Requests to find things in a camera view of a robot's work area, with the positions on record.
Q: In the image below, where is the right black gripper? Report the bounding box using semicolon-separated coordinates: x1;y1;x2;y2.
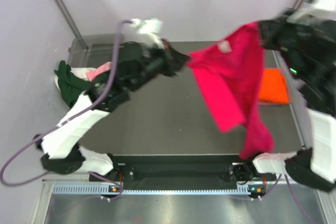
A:
254;7;308;78

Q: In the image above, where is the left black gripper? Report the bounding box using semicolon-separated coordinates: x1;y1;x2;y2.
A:
129;40;193;94

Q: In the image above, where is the magenta t shirt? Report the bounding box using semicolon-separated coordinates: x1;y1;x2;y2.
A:
187;22;274;159

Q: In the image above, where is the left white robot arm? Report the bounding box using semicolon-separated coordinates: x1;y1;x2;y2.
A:
36;39;190;180

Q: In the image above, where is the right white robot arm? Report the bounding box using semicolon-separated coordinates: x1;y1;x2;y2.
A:
245;8;335;192

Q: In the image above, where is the folded orange t shirt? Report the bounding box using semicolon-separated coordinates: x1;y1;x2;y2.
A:
258;68;289;105

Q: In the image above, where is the light pink t shirt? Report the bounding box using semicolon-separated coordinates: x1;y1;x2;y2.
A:
86;61;111;82

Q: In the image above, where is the grey plastic bin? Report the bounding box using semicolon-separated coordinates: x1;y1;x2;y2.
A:
68;34;116;68

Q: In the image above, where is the white t shirt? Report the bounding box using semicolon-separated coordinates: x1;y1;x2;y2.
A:
54;67;96;91

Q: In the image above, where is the dark green t shirt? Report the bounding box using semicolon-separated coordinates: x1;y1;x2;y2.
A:
54;60;91;109

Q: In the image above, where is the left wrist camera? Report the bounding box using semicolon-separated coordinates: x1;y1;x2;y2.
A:
130;18;164;49

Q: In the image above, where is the left aluminium frame post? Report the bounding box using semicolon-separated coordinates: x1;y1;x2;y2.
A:
54;0;88;51

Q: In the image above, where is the slotted grey cable duct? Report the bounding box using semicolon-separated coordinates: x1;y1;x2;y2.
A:
52;184;265;195

